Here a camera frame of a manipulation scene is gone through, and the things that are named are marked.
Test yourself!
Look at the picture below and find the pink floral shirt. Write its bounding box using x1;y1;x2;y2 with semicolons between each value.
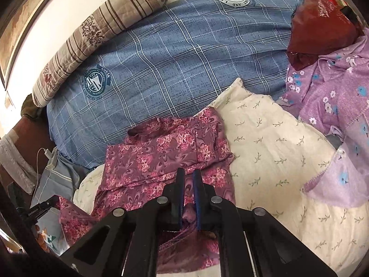
59;107;235;277

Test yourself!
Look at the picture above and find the striped beige bolster pillow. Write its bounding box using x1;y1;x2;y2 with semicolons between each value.
32;0;168;108

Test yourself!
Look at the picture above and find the blue plaid quilt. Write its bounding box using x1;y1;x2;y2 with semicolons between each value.
46;0;306;169

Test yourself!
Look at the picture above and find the blue cloth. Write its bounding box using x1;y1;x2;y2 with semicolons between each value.
291;0;306;21

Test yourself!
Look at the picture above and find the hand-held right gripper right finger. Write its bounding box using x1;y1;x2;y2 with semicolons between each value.
193;169;338;277

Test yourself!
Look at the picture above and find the framed wall picture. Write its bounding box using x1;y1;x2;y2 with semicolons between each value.
0;0;72;90

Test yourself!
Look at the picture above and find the grey printed pillow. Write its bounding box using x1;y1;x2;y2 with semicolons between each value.
30;153;90;256

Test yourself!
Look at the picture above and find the purple floral garment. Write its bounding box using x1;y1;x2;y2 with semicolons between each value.
278;29;369;208

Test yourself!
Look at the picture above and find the grey cloth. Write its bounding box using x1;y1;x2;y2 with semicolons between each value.
326;133;343;151

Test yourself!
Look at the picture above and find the white lace cloth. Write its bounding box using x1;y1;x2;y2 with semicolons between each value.
0;134;38;195

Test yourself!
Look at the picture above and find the white charger with cable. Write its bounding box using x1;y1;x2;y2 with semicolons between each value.
30;147;58;205

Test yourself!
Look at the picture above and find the dark red plastic bag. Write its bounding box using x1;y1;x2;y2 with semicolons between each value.
286;0;365;70

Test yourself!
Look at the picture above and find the olive green cloth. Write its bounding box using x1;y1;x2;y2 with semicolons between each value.
21;94;47;119

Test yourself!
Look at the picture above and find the brown wooden headboard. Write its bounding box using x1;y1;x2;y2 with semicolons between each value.
0;115;55;197

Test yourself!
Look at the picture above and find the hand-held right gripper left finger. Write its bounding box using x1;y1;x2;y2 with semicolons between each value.
59;167;186;277

